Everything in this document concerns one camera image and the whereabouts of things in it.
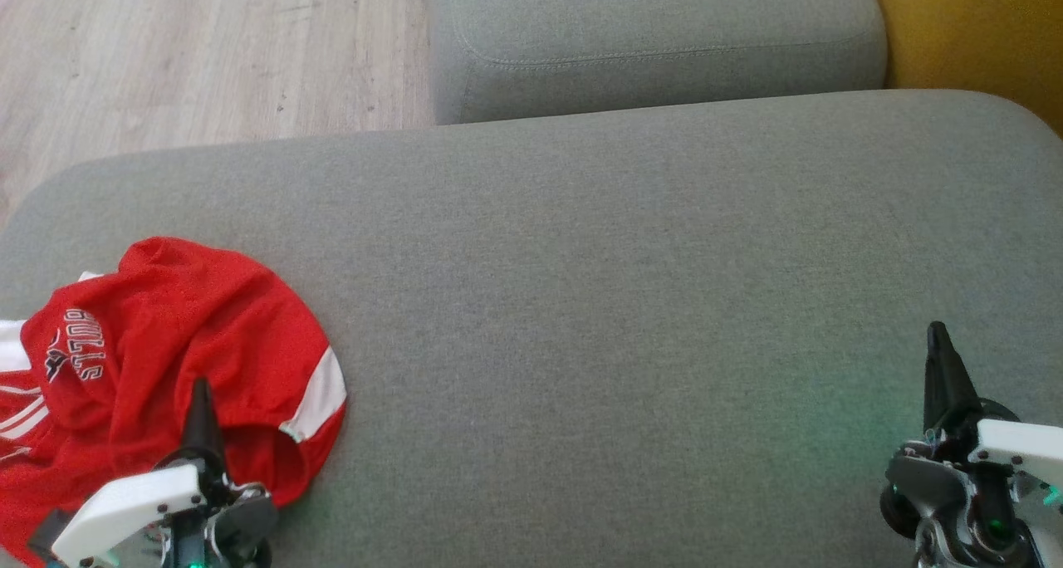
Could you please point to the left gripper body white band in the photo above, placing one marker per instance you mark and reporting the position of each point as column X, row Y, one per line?
column 124, row 501

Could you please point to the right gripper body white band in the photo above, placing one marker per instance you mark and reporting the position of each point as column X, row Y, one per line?
column 1017, row 448

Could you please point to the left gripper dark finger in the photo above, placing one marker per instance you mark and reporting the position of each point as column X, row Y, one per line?
column 202, row 431

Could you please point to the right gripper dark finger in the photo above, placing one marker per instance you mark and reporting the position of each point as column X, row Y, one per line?
column 945, row 381

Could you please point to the red shorts white trim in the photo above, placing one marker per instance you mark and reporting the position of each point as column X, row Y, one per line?
column 208, row 327

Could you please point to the large grey sofa seat cushion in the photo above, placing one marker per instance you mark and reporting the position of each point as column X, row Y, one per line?
column 623, row 286

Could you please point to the small grey sofa cushion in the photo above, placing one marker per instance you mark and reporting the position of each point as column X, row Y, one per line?
column 656, row 36

